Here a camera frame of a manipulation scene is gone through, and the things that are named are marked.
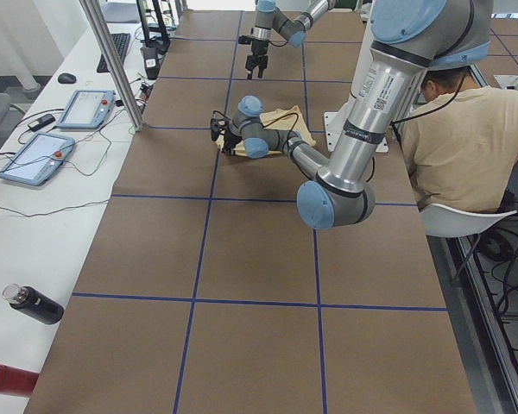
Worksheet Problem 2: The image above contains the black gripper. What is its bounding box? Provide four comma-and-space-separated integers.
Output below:
210, 114, 242, 154
238, 35, 269, 80

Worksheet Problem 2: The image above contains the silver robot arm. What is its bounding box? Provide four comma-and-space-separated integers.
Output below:
238, 0, 337, 79
210, 1, 493, 229

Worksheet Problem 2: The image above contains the black device with label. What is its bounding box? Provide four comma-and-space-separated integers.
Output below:
141, 46, 161, 80

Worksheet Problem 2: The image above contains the black keyboard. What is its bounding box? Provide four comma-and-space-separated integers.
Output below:
96, 32, 131, 73

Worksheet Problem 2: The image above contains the upper teach pendant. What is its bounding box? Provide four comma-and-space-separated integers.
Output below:
56, 90, 116, 130

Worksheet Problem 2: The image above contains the teach pendant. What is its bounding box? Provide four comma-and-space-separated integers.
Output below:
56, 90, 116, 130
0, 132, 75, 186

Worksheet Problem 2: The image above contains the black computer mouse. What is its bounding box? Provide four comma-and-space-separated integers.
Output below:
57, 72, 77, 85

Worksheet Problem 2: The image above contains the brown paper table cover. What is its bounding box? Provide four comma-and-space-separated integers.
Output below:
27, 11, 476, 413

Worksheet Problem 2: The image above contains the lower teach pendant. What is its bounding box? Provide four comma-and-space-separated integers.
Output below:
0, 132, 75, 186

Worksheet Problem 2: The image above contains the seated person beige shirt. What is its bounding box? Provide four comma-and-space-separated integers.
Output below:
401, 66, 518, 213

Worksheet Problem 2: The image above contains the white chair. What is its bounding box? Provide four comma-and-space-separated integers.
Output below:
420, 204, 517, 238

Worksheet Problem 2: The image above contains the black water bottle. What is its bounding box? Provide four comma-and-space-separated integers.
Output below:
3, 284, 64, 325

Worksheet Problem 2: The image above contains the red fire extinguisher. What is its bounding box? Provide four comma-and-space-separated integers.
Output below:
0, 364, 40, 398

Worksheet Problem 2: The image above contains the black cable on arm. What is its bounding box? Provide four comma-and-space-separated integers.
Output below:
211, 110, 301, 143

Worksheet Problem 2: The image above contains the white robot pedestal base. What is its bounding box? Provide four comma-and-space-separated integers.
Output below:
324, 1, 376, 152

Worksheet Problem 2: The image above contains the aluminium frame post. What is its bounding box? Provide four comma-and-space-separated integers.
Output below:
79, 0, 143, 132

